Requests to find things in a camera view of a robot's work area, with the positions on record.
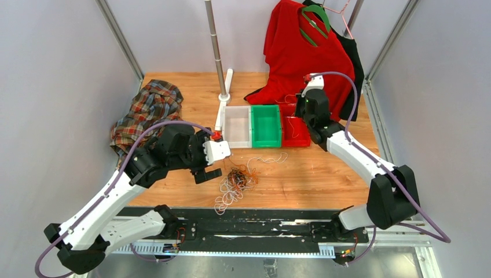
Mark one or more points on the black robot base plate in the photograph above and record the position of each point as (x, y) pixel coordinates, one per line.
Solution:
(260, 230)

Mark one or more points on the white plastic bin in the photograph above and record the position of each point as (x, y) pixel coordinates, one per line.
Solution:
(236, 128)

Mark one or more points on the aluminium frame rail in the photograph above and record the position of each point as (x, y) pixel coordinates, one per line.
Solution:
(395, 252)

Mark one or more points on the right silver rack pole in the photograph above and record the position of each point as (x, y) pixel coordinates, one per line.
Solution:
(349, 24)

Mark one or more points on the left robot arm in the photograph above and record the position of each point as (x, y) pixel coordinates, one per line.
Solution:
(87, 238)

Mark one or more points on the green plastic bin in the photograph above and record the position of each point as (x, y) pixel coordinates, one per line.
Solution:
(266, 126)

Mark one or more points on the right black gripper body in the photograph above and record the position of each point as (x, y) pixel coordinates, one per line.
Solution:
(299, 109)

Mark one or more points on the black t-shirt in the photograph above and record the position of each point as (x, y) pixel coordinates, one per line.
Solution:
(338, 55)

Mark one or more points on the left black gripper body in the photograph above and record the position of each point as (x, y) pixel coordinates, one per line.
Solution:
(194, 158)

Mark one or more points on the red plastic bin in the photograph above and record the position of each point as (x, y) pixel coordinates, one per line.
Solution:
(294, 130)

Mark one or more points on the pink wire hanger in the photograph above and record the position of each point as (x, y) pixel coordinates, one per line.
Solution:
(338, 13)

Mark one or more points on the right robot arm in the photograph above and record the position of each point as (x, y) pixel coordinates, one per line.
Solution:
(392, 189)

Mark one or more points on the green clothes hanger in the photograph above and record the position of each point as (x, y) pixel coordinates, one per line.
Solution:
(305, 20)

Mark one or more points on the plaid flannel shirt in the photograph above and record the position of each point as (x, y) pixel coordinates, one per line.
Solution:
(158, 101)

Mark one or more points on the red t-shirt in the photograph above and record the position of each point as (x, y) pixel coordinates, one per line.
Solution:
(283, 52)

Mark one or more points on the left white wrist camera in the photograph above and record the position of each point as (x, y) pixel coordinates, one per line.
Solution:
(215, 151)

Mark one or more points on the white rack base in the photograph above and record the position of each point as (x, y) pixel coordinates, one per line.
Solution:
(224, 97)

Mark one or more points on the silver rack pole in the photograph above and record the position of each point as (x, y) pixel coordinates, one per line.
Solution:
(349, 24)
(214, 37)

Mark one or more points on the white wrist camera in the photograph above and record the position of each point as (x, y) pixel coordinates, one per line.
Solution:
(313, 81)
(215, 151)

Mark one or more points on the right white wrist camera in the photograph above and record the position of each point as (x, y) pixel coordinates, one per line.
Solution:
(313, 81)

